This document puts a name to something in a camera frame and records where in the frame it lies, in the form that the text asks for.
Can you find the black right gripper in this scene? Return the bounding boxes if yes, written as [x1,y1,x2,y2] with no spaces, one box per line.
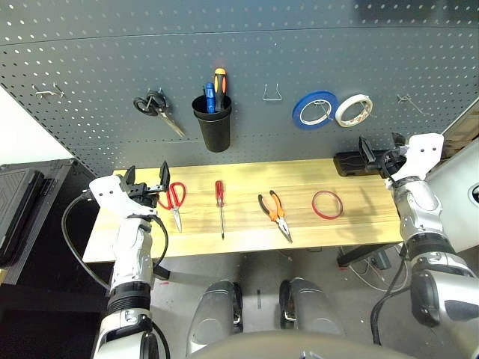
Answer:
[358,132,407,180]

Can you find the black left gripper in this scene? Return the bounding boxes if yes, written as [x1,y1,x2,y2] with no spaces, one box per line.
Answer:
[123,160,171,210]

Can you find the red handled scissors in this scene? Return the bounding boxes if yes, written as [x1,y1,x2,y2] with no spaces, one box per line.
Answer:
[156,182,187,233]

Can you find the red handled screwdriver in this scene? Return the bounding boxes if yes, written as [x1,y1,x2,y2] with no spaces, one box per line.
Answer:
[214,179,226,240]

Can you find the red tape roll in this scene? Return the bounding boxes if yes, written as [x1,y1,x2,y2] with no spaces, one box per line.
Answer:
[311,190,344,221]

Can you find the orange black needle-nose pliers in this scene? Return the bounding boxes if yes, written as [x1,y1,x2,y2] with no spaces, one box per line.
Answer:
[257,189,294,245]

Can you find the dark grey pegboard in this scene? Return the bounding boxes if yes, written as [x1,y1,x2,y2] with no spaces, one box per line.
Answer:
[0,0,479,177]

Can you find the black tool case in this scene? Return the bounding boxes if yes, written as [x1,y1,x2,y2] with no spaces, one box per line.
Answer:
[333,149,397,177]

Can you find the metal peg hook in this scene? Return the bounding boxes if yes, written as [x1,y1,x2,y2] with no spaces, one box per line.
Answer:
[32,82,65,99]
[397,93,426,115]

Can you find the white tape roll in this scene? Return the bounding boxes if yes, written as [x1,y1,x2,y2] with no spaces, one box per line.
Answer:
[335,93,374,129]

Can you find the black plastic cup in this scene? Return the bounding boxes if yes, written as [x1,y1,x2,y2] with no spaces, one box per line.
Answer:
[192,93,233,153]

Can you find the blue tape roll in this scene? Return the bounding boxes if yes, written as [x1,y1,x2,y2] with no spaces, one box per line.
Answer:
[292,90,340,130]

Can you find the orange black screwdriver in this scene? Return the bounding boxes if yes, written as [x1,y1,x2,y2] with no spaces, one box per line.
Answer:
[213,67,228,112]

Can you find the black ribbed equipment case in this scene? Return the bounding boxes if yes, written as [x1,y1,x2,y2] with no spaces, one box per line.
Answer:
[0,159,78,287]

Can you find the silver left robot leg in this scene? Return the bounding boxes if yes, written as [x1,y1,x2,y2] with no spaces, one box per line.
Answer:
[186,280,244,356]

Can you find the silver robot leg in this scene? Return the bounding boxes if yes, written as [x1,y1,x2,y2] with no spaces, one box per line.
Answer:
[186,280,244,356]
[278,278,344,336]

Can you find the silver right robot leg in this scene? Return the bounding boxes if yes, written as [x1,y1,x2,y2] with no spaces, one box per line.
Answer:
[278,278,344,336]

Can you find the grey robot torso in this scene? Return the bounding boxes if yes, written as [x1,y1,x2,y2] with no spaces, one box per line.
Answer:
[186,330,416,359]

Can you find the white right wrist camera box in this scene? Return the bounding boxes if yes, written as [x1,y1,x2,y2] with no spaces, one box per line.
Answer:
[388,133,445,182]

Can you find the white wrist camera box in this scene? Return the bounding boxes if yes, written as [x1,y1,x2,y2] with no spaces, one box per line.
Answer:
[388,133,445,182]
[88,174,160,221]

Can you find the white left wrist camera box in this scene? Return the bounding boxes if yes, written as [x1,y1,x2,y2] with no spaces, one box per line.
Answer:
[88,174,160,221]

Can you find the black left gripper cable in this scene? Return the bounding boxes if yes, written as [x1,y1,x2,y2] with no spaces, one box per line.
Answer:
[147,215,170,271]

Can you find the black handled scissors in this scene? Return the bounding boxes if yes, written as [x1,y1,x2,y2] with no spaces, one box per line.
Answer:
[133,88,187,138]

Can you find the black left wrist camera cable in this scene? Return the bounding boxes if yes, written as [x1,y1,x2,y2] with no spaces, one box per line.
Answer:
[61,189,113,292]

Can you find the blue handled screwdriver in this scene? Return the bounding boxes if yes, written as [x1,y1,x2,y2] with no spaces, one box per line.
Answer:
[204,82,216,114]

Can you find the wire pliers holder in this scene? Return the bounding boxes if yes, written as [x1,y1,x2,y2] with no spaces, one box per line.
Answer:
[262,83,282,102]

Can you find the white floor cables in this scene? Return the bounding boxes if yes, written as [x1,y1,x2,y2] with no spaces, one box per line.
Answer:
[350,245,411,292]

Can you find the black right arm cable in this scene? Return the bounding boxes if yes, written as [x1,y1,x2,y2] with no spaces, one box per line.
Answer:
[370,257,411,347]

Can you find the black left shoulder cable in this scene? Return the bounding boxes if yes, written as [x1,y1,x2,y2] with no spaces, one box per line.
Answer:
[147,319,172,359]

